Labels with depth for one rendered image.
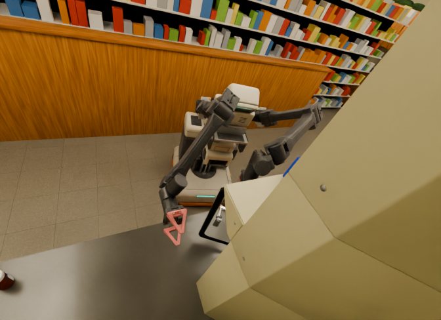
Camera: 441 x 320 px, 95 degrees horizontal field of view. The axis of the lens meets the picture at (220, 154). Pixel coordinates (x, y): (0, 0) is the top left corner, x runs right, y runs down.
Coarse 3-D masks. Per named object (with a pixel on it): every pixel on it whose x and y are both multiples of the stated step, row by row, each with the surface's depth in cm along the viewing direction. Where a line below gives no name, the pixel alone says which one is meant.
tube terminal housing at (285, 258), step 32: (288, 192) 33; (256, 224) 42; (288, 224) 34; (320, 224) 28; (224, 256) 57; (256, 256) 43; (288, 256) 34; (320, 256) 30; (352, 256) 27; (224, 288) 59; (256, 288) 46; (288, 288) 40; (320, 288) 35; (352, 288) 32; (384, 288) 29; (416, 288) 26
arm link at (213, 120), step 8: (216, 104) 84; (208, 112) 84; (208, 120) 86; (216, 120) 84; (208, 128) 84; (216, 128) 85; (200, 136) 84; (208, 136) 84; (192, 144) 85; (200, 144) 84; (192, 152) 83; (200, 152) 85; (184, 160) 83; (192, 160) 84; (176, 168) 83; (184, 168) 83; (168, 176) 82
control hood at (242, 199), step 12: (252, 180) 57; (264, 180) 58; (276, 180) 59; (228, 192) 52; (240, 192) 53; (252, 192) 54; (264, 192) 55; (228, 204) 52; (240, 204) 50; (252, 204) 51; (228, 216) 53; (240, 216) 48; (228, 228) 53; (240, 228) 48
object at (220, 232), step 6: (222, 204) 74; (222, 210) 77; (222, 216) 80; (210, 222) 84; (222, 222) 83; (210, 228) 88; (216, 228) 87; (222, 228) 86; (210, 234) 92; (216, 234) 91; (222, 234) 90; (222, 240) 94; (228, 240) 92
